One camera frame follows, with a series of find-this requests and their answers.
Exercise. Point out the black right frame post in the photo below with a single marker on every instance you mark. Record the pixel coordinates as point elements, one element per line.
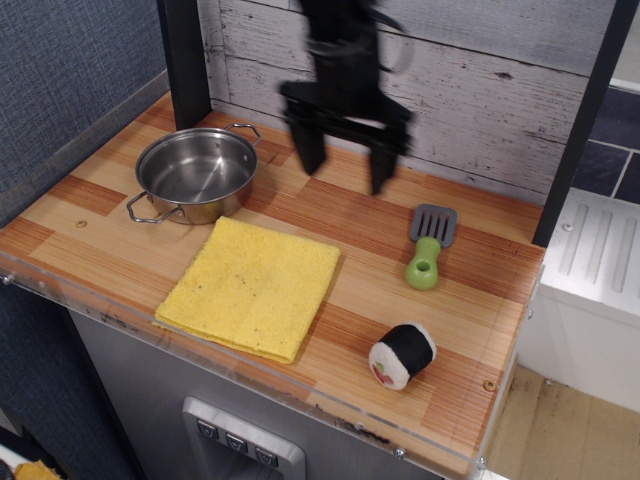
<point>606,61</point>

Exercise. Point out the plush sushi roll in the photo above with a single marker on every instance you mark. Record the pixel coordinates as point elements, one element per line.
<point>402,353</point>

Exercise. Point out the clear acrylic edge guard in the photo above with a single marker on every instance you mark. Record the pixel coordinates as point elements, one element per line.
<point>444,416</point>

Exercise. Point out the black left frame post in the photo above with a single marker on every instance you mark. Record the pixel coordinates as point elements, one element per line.
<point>185,61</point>

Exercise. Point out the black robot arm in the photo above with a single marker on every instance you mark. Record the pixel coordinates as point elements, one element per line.
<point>346,24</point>

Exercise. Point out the yellow object bottom left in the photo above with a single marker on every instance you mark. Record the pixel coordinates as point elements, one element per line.
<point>35,471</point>

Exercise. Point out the white ribbed appliance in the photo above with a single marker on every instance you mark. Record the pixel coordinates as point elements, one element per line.
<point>582,328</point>

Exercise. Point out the grey dispenser button panel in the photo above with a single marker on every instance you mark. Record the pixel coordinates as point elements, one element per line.
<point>228,447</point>

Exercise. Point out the black frame post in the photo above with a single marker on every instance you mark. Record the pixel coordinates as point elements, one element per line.
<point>185,61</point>
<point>606,61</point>

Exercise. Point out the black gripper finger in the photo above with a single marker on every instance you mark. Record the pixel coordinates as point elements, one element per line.
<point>309,143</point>
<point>382,158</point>

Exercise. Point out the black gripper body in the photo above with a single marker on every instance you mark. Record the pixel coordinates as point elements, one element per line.
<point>344,100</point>

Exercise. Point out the yellow cloth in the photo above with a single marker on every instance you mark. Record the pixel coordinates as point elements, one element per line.
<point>253,289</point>

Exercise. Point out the stainless steel pot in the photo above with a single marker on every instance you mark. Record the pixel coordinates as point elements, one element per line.
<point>195,176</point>

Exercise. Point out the green handled grey spatula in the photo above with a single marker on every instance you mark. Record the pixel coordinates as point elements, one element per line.
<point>433,228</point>

